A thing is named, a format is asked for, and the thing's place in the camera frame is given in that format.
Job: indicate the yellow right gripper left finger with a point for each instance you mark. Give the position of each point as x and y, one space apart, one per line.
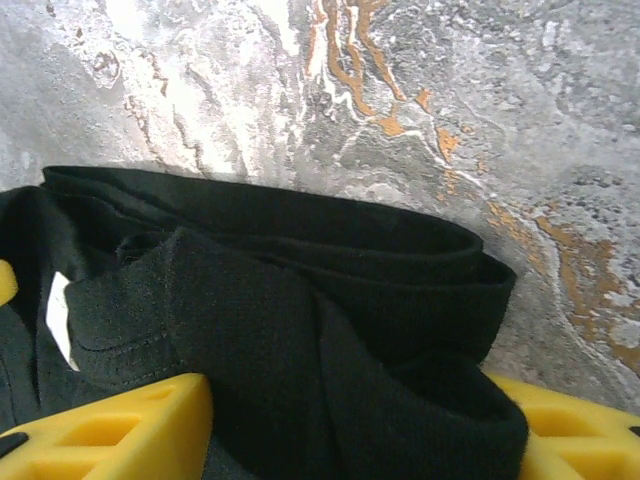
150 450

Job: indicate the black t-shirt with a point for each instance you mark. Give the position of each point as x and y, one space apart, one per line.
300 310

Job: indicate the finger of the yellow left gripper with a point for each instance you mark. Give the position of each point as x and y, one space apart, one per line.
7 282

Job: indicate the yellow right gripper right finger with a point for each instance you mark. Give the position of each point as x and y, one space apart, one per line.
590 450

